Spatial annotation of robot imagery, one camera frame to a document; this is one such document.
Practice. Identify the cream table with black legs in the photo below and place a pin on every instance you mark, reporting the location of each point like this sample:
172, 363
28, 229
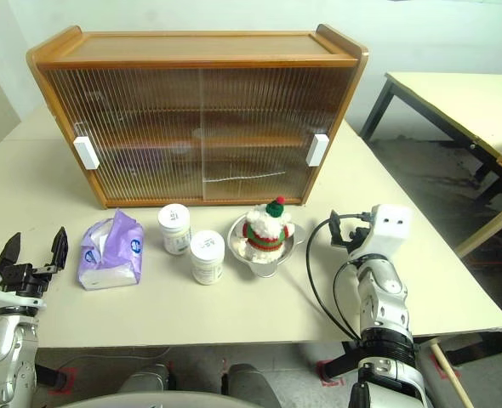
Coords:
446, 98

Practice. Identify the purple tissue pack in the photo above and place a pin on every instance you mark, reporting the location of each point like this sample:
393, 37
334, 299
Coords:
119, 238

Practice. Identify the rounded grey left leg cover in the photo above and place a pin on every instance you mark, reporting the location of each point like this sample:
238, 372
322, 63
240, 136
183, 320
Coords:
146, 378

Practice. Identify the rounded grey leg cover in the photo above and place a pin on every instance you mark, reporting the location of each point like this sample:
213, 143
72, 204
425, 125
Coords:
251, 382
146, 378

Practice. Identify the grey robot torso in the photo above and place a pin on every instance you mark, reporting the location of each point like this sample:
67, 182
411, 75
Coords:
149, 401

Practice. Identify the rounded grey right leg cover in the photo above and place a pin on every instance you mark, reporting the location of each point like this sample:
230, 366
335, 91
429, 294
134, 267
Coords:
251, 382

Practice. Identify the brown wooden cabinet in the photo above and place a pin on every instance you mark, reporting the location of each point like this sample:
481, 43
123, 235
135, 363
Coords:
191, 47

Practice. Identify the white plastic jar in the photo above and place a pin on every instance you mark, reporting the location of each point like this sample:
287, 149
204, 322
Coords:
173, 231
207, 259

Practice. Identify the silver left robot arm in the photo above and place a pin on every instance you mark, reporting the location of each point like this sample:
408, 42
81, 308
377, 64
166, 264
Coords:
4, 353

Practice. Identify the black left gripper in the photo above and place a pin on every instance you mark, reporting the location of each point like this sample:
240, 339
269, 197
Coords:
23, 280

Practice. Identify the white plush doll striped sweater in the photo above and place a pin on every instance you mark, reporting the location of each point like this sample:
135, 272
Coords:
264, 238

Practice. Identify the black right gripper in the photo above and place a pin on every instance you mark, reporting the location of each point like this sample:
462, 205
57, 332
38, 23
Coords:
357, 236

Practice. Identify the metal colander bowl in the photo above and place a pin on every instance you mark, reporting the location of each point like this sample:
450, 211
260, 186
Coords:
268, 265

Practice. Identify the ribbed glass sliding door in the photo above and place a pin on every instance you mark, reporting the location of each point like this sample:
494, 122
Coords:
127, 149
268, 106

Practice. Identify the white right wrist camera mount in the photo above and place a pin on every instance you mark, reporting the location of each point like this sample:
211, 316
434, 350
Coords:
389, 229

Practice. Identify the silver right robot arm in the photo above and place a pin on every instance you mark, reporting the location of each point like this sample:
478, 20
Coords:
383, 297

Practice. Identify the black table leg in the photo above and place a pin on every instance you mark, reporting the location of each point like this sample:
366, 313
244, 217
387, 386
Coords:
344, 361
49, 374

